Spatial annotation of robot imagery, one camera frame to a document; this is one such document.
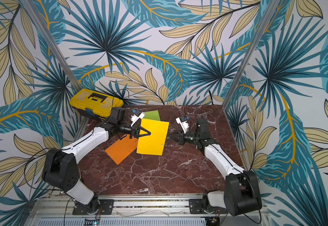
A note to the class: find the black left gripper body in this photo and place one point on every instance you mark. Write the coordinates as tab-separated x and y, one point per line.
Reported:
125	128

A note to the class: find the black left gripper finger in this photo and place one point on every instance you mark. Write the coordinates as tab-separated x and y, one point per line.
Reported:
142	132
123	136

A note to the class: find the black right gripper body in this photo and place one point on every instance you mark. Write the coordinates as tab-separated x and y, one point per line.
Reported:
183	137

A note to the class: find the yellow paper sheet stack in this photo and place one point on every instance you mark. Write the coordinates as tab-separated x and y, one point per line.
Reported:
155	142

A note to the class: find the green paper sheet stack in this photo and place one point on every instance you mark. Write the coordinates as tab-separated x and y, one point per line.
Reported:
152	115

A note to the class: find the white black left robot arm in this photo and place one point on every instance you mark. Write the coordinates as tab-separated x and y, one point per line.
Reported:
61	165

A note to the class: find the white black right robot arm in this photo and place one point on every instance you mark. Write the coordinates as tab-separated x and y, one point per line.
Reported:
242	193

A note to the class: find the orange paper sheet stack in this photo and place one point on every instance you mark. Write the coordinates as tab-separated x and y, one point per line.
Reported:
121	149

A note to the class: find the yellow black toolbox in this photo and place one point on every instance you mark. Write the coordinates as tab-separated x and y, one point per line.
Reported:
93	104

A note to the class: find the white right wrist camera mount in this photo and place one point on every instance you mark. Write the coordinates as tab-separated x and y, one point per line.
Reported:
183	122

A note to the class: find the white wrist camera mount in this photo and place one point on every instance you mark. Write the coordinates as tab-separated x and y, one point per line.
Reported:
137	115
183	122

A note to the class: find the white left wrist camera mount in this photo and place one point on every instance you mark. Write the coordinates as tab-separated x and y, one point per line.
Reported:
137	115

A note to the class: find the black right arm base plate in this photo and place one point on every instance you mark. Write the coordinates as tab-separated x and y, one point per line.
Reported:
200	206

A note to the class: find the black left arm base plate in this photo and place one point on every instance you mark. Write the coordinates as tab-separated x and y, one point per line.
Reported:
95	207

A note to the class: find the aluminium front rail frame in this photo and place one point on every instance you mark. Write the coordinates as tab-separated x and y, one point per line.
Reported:
140	210

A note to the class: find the aluminium corner post left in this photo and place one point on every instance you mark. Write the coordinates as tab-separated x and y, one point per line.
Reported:
44	30

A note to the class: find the aluminium corner post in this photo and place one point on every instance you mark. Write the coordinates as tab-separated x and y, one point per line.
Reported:
265	20
44	30

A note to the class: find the aluminium corner post right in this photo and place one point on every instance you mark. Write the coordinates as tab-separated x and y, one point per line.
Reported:
265	20

